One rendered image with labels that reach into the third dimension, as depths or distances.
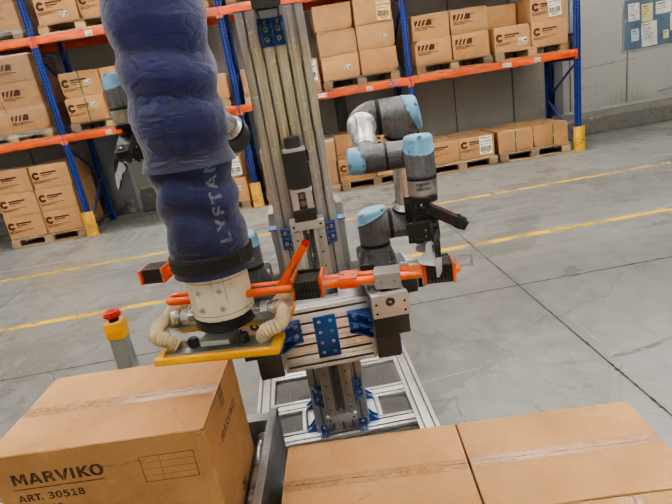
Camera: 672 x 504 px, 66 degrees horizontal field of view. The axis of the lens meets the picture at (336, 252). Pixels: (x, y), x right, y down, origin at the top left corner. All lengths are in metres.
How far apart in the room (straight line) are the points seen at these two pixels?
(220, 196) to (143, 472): 0.77
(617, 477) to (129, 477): 1.37
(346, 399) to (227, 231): 1.23
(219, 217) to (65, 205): 8.09
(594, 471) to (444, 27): 7.74
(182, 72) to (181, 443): 0.93
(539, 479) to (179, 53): 1.52
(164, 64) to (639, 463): 1.69
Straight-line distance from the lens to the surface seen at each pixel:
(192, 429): 1.49
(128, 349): 2.25
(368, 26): 8.65
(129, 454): 1.58
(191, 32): 1.32
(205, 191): 1.32
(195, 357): 1.44
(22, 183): 9.57
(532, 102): 10.83
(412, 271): 1.38
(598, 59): 11.38
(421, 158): 1.30
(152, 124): 1.31
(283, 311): 1.40
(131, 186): 10.30
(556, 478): 1.80
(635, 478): 1.84
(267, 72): 2.06
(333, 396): 2.39
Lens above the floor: 1.75
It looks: 18 degrees down
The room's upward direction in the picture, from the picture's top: 10 degrees counter-clockwise
